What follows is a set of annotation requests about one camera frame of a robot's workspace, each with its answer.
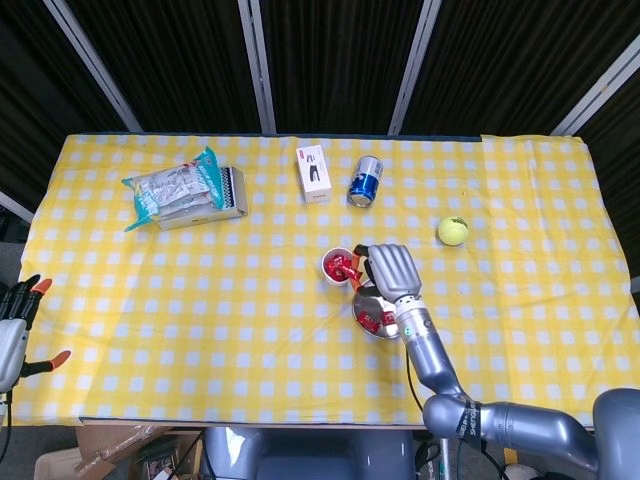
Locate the white metal frame post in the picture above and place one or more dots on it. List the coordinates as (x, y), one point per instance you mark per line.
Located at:
(15, 205)
(257, 65)
(95, 65)
(415, 65)
(595, 90)

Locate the dark printed carton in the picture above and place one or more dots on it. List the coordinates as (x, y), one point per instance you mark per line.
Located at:
(160, 462)

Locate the small white product box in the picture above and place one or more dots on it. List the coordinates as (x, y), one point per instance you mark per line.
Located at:
(314, 175)

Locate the beige box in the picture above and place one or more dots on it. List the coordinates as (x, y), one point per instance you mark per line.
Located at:
(52, 467)

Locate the black curtain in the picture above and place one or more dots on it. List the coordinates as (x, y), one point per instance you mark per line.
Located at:
(340, 60)

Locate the yellow-green tennis ball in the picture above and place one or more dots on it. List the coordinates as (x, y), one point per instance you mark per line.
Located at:
(453, 231)

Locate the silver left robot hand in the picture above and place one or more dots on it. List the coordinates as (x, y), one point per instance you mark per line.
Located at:
(11, 350)

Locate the round steel plate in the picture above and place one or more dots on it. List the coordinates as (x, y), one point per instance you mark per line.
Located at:
(372, 305)

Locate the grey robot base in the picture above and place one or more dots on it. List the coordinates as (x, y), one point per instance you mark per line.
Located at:
(310, 455)

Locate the brown cardboard box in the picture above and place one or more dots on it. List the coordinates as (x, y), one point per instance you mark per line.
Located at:
(110, 445)

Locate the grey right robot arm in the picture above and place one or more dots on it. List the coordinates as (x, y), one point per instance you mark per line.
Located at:
(430, 360)

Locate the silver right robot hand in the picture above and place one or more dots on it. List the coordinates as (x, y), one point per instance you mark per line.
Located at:
(392, 272)

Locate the yellow checked tablecloth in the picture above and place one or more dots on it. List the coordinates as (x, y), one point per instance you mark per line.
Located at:
(200, 325)

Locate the silver teal snack bag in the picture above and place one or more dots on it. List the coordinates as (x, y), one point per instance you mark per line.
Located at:
(170, 192)

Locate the white paper cup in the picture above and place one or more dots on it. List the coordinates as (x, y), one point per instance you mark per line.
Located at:
(334, 282)

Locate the silver cardboard box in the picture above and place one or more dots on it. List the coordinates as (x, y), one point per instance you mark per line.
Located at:
(235, 195)

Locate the blue drink can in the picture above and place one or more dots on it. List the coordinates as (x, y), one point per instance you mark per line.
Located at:
(367, 180)

